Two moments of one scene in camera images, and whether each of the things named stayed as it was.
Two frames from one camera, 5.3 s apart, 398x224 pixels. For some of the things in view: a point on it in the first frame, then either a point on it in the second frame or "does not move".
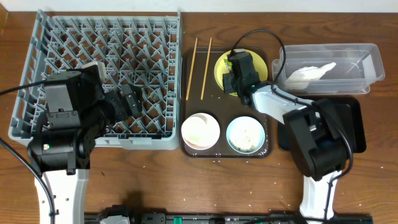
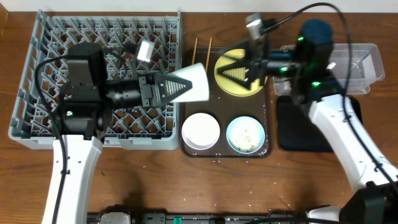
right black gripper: x=226 y=80 → x=258 y=63
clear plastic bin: x=321 y=69 does not move
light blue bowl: x=245 y=134 does not move
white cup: x=200 y=131 → x=197 y=74
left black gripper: x=123 y=101 → x=147 y=91
